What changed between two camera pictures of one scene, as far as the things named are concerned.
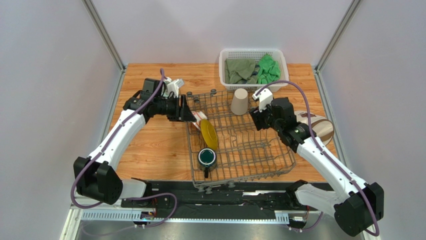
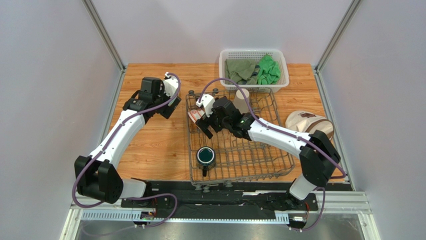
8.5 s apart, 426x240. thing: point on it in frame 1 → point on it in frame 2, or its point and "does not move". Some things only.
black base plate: x=268 y=196 does not move
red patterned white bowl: x=199 y=116 does not move
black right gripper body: x=257 y=118 → x=209 y=121
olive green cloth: x=241 y=71 does not move
